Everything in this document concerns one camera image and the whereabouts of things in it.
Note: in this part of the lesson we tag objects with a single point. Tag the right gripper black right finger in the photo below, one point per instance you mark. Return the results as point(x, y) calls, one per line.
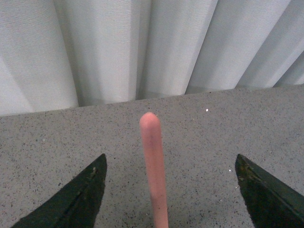
point(270, 202)

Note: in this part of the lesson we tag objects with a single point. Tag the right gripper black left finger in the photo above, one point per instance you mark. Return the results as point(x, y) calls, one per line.
point(76, 205)

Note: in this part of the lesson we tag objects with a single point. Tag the pink wooden chopstick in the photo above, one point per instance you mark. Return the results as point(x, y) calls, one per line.
point(151, 133)

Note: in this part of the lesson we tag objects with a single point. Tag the white pleated curtain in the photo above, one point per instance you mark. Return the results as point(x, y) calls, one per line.
point(57, 54)

